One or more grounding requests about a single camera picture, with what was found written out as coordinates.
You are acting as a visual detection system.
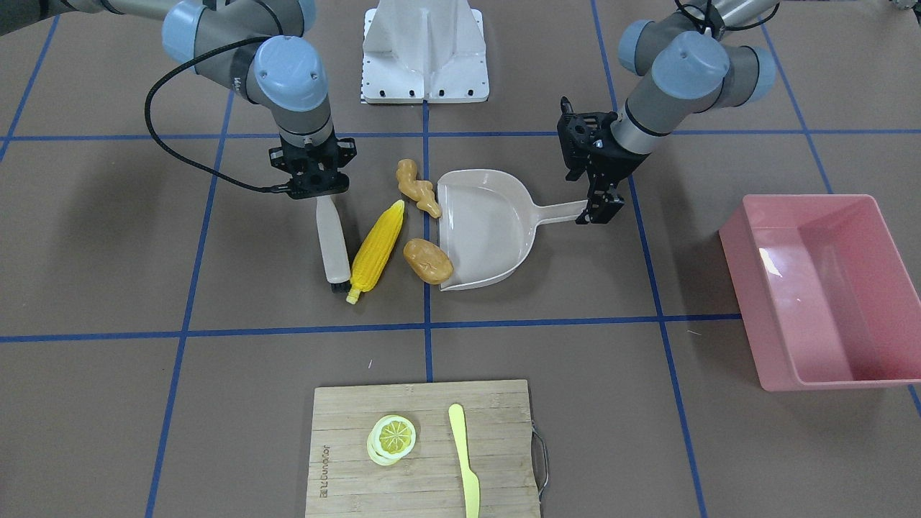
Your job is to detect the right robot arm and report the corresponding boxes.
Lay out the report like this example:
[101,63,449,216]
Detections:
[1,1,358,199]

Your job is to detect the brown toy potato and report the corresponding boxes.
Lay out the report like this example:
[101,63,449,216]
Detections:
[402,238,454,285]

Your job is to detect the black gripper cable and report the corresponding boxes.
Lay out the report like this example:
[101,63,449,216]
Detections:
[145,36,292,195]

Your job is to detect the yellow toy corn cob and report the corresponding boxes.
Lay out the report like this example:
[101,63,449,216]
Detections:
[346,200,405,305]

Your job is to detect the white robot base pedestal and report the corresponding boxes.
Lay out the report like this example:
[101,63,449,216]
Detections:
[360,1,490,104]

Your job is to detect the yellow toy lemon slice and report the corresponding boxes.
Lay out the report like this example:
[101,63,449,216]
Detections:
[366,415,417,466]

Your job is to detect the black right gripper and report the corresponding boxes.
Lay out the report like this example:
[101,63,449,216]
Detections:
[269,135,358,199]

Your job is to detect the bamboo cutting board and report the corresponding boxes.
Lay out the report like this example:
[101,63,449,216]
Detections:
[305,379,542,517]

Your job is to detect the beige plastic dustpan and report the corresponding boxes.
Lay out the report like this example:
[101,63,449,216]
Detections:
[437,168,586,292]

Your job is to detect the tan toy ginger root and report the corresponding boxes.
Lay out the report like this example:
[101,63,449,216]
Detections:
[395,158,442,219]

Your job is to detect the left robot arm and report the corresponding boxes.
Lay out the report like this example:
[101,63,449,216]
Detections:
[557,1,779,225]

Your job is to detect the pink plastic bin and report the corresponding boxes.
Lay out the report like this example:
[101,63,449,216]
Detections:
[718,194,920,391]

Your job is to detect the beige hand brush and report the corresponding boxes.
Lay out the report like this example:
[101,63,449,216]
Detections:
[316,196,351,293]

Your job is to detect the yellow plastic toy knife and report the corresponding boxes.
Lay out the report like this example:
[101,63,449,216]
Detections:
[448,403,481,517]

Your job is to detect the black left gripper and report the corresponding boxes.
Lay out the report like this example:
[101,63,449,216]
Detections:
[557,97,645,225]

